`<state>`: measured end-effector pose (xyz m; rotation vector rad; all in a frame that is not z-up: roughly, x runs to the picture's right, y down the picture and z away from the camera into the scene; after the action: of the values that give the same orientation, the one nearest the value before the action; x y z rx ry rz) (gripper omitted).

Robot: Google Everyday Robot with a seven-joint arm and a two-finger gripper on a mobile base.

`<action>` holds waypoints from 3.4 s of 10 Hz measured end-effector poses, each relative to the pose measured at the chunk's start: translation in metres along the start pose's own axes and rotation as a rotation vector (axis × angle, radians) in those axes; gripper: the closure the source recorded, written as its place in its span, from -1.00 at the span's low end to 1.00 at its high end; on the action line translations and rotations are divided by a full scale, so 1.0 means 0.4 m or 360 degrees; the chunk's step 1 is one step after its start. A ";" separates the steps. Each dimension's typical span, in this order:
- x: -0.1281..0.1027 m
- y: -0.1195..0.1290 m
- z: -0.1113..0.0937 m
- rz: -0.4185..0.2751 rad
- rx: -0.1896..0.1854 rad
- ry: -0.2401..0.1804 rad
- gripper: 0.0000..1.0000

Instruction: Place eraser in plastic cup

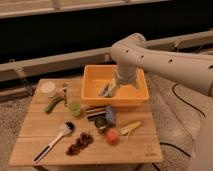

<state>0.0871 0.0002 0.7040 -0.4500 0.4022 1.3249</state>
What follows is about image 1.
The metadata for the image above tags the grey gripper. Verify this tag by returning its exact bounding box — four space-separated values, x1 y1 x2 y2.
109 64 139 97

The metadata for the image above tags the black white striped eraser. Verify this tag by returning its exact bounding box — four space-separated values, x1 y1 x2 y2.
85 107 106 121

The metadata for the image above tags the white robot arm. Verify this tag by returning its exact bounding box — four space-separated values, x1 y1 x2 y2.
107 33 213 171

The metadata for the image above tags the green plastic cup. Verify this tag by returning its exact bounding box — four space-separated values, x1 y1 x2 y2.
68 101 81 117

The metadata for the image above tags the grey item in bin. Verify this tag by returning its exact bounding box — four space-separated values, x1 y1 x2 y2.
99 84 109 98

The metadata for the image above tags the orange plastic bin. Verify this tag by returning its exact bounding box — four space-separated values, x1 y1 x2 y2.
81 65 149 106

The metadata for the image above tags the blue sponge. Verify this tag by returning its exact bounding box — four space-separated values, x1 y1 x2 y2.
105 106 116 126

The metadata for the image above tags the red apple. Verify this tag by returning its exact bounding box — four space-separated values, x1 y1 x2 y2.
105 129 119 145

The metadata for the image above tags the small wooden figure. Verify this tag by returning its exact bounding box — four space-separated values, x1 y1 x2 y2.
62 83 68 107

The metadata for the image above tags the bunch of dark grapes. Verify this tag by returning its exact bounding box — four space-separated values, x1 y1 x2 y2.
66 132 93 156

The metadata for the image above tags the green cucumber toy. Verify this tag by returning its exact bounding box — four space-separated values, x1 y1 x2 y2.
44 96 64 114

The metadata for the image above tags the black cable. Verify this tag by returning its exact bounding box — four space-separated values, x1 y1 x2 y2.
152 82 207 171

